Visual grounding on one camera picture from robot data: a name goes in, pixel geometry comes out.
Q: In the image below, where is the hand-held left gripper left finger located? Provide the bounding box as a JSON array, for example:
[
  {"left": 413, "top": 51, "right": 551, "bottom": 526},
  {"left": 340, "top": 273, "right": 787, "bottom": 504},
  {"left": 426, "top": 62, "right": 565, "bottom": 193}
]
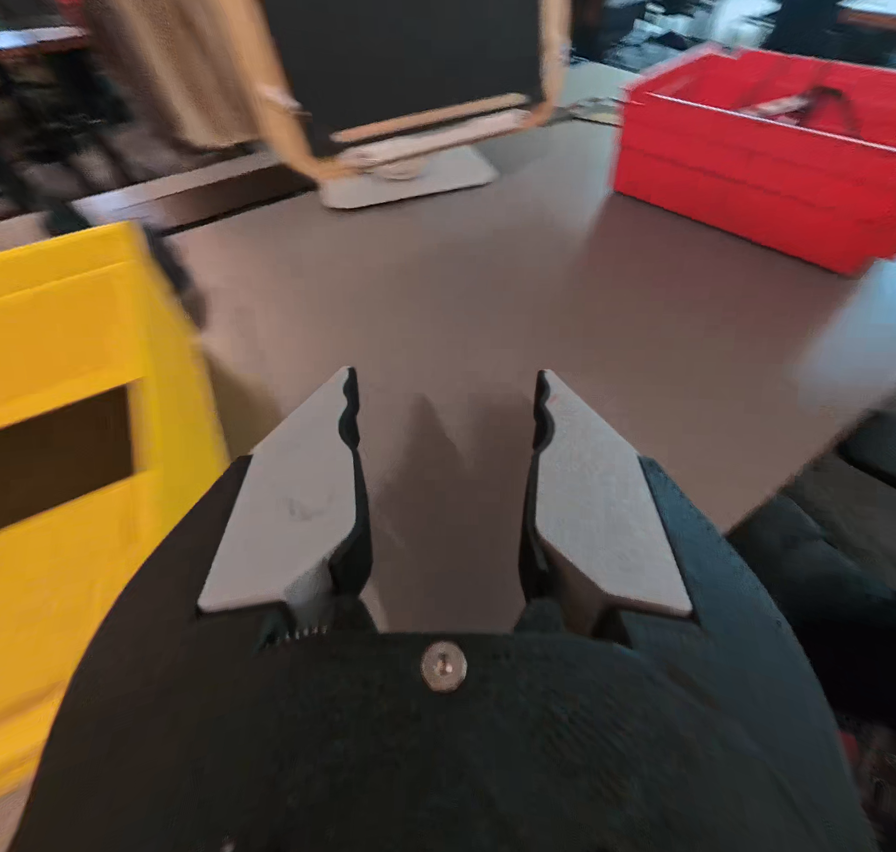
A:
[{"left": 197, "top": 366, "right": 373, "bottom": 613}]

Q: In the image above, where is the red plastic bin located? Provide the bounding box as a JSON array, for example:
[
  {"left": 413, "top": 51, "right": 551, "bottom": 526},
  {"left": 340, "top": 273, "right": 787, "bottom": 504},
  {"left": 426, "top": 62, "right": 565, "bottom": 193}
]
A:
[{"left": 612, "top": 43, "right": 896, "bottom": 279}]

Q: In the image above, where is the wooden book stand black panel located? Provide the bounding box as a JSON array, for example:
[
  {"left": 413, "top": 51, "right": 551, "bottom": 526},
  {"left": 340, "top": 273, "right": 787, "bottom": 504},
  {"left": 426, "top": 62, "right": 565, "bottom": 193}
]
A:
[{"left": 210, "top": 0, "right": 575, "bottom": 210}]

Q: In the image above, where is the tan cardboard sheet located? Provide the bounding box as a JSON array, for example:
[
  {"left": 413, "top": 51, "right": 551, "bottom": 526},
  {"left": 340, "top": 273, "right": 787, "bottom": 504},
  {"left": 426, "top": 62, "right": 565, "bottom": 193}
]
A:
[{"left": 77, "top": 0, "right": 281, "bottom": 153}]

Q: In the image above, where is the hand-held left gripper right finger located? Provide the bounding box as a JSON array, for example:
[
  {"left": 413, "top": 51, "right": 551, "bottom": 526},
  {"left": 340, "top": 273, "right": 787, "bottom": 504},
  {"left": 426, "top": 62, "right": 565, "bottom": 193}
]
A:
[{"left": 518, "top": 369, "right": 694, "bottom": 634}]

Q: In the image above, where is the yellow plastic bin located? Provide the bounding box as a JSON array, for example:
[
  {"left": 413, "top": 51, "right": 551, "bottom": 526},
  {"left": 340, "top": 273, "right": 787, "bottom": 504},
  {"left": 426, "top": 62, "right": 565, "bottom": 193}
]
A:
[{"left": 0, "top": 222, "right": 232, "bottom": 797}]

